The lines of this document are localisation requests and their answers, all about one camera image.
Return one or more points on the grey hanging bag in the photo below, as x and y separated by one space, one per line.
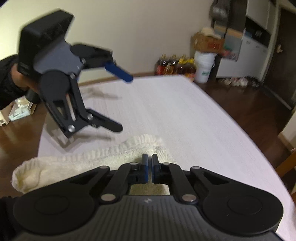
219 10

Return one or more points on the cardboard box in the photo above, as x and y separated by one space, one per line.
208 42

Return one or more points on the person's left hand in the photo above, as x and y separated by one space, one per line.
20 80

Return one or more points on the row of shoes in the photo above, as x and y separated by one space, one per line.
238 81

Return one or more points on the white wall cabinet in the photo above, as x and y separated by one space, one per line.
257 14

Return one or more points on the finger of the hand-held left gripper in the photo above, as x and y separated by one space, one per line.
108 124
120 73

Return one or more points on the person's left forearm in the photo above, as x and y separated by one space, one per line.
7 81

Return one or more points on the white low cabinet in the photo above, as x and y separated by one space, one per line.
252 55

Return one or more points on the dark wooden door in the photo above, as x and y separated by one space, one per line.
284 58

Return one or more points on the colourful bags pile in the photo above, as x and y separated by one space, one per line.
231 52

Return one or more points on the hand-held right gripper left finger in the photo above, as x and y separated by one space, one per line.
145 169

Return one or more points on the wooden furniture piece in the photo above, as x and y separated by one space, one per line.
288 166

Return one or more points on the white plastic bucket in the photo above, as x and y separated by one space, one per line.
204 67

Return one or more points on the cream terry towel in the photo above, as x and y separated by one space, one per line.
69 162

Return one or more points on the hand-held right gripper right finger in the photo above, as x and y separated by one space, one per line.
154 168

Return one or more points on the straw hat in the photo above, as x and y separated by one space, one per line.
209 32

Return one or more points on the row of drink bottles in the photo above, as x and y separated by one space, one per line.
173 66

